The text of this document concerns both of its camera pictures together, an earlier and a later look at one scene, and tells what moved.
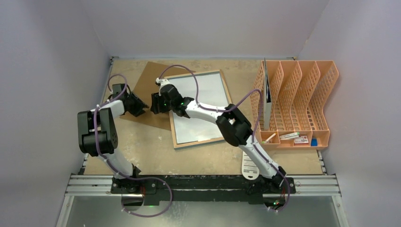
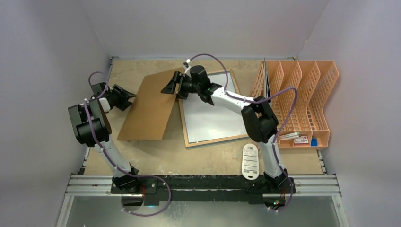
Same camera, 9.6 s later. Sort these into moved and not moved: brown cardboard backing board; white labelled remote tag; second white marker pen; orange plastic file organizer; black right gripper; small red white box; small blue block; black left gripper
Moved: black right gripper; brown cardboard backing board; black left gripper
Not moved: second white marker pen; small red white box; white labelled remote tag; small blue block; orange plastic file organizer
